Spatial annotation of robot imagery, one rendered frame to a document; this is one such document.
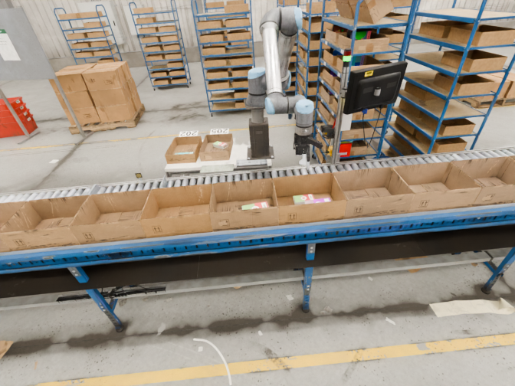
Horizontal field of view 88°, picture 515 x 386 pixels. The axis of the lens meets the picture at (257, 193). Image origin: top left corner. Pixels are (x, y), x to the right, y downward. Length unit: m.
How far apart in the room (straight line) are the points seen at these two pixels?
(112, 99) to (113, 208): 4.10
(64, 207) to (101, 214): 0.23
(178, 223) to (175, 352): 1.05
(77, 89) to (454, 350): 6.26
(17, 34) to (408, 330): 6.09
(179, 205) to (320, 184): 0.96
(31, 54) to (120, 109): 1.42
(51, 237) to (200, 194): 0.86
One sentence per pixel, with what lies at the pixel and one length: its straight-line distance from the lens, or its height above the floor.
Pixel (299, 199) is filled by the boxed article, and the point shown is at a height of 0.92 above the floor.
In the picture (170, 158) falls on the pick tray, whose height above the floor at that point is 0.81.
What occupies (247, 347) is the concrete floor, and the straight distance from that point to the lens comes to 2.21.
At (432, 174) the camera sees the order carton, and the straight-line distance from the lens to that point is 2.16.
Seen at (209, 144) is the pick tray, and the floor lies 0.76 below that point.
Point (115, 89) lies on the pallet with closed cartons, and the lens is 5.87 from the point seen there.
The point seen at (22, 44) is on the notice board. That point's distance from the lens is 5.84.
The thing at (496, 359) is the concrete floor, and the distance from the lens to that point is 2.59.
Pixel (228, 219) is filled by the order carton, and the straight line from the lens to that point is 1.55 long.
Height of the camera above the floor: 2.03
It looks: 37 degrees down
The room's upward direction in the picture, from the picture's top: 4 degrees counter-clockwise
